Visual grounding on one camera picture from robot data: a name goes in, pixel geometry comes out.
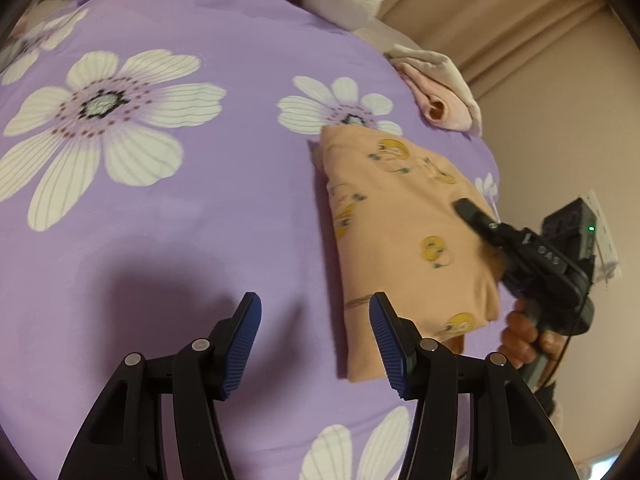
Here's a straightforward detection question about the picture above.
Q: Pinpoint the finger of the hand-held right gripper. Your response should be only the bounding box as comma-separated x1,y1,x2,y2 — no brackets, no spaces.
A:
452,197,511,249

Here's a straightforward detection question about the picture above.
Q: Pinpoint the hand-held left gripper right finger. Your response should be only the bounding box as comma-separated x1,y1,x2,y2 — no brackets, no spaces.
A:
369,291,581,480

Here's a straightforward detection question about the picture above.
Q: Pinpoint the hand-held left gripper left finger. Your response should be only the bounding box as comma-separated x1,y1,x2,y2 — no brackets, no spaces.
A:
57,291,263,480

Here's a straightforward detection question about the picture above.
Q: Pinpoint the orange printed long-sleeve shirt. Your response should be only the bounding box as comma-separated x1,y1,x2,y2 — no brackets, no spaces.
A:
307,124,501,383

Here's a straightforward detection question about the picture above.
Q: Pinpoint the person's right hand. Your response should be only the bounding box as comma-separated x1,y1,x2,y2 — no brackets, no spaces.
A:
501,299,568,368

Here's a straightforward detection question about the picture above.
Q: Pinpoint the pink rolled garment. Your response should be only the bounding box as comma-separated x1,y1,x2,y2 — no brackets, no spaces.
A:
400,67,473,131

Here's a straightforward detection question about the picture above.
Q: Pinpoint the purple floral bedsheet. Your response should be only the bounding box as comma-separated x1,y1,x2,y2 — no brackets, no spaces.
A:
0,0,501,480

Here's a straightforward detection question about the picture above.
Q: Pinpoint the beige folded cloth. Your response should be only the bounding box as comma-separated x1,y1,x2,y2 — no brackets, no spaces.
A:
385,44,483,136

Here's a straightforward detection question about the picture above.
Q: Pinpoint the beige curtain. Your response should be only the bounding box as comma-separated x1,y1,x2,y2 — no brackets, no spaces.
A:
375,0,621,106

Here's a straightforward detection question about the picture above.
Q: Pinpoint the white wall socket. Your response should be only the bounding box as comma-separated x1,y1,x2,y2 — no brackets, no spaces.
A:
582,189,621,286

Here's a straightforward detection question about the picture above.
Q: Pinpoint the black cable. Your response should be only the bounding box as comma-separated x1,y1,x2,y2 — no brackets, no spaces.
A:
542,332,573,386

